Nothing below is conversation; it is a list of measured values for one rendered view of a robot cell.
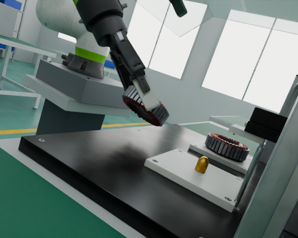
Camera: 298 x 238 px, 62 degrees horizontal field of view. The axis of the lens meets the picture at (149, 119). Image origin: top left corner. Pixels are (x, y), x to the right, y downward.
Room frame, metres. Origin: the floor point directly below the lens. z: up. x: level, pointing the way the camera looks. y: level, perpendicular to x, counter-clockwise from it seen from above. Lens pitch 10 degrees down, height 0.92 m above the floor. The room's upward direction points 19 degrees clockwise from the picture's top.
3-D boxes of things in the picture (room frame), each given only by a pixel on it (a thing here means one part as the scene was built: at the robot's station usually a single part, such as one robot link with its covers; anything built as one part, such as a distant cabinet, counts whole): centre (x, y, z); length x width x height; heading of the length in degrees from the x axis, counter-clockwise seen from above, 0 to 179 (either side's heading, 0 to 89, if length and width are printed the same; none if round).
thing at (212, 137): (0.65, -0.22, 0.80); 0.11 x 0.11 x 0.04
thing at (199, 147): (0.65, -0.22, 0.78); 0.15 x 0.15 x 0.01; 65
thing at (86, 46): (1.01, 0.32, 0.98); 0.16 x 0.13 x 0.19; 107
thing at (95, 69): (1.05, 0.35, 0.86); 0.26 x 0.15 x 0.06; 49
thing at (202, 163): (0.43, -0.12, 0.80); 0.02 x 0.02 x 0.03
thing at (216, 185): (0.43, -0.12, 0.78); 0.15 x 0.15 x 0.01; 65
